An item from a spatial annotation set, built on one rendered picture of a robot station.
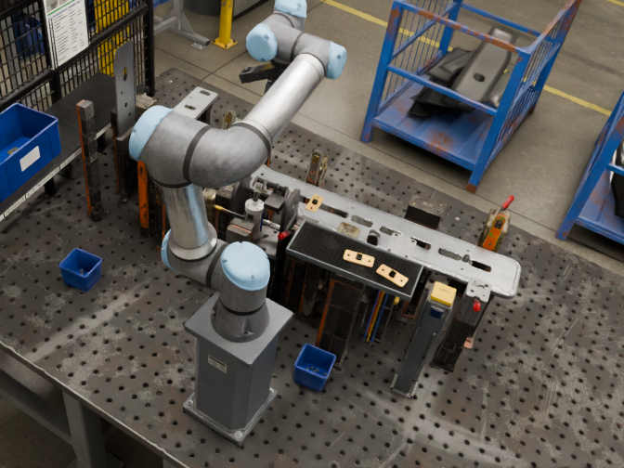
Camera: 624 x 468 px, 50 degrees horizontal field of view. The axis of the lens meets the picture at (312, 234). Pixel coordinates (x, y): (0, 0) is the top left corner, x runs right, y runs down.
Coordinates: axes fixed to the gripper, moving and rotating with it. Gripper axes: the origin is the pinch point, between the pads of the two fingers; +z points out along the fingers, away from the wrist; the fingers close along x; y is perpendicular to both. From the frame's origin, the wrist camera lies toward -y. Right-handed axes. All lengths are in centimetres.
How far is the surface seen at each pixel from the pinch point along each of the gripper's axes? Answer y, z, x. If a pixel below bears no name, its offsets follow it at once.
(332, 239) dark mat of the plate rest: 25.2, 28.0, -5.1
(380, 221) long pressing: 33, 44, 27
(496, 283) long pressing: 75, 44, 19
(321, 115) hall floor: -47, 146, 220
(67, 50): -91, 25, 33
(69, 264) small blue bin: -58, 68, -20
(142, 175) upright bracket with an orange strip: -46, 45, 8
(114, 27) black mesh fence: -91, 29, 62
